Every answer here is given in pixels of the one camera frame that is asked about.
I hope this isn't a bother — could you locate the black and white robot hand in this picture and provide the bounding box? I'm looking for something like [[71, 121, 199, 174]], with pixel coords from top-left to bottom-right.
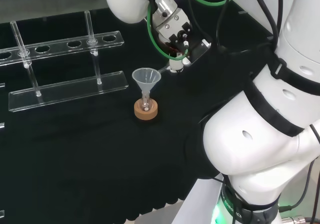
[[152, 0, 214, 74]]

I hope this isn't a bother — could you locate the translucent plastic funnel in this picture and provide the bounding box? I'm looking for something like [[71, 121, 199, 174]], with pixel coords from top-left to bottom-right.
[[131, 68, 162, 98]]

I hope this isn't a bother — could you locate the small round-bottom flask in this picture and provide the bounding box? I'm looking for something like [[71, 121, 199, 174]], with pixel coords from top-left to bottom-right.
[[139, 93, 153, 112]]

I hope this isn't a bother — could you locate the clear funnel stand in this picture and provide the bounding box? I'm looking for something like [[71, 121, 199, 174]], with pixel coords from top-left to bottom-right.
[[0, 10, 130, 113]]

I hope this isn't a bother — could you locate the black bench cloth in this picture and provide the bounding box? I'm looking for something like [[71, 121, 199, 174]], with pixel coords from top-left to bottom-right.
[[0, 0, 276, 224]]

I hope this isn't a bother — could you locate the thick black cable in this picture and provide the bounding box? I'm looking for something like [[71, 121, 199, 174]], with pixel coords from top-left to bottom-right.
[[248, 0, 280, 49]]

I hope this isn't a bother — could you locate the cork ring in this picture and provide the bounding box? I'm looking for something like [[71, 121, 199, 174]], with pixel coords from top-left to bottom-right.
[[133, 99, 159, 121]]

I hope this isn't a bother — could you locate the thin black cable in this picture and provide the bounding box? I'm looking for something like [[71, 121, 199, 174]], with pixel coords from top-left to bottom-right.
[[278, 123, 320, 212]]

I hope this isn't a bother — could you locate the grey braided cable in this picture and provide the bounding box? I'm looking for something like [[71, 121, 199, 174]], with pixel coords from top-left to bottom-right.
[[281, 215, 320, 224]]

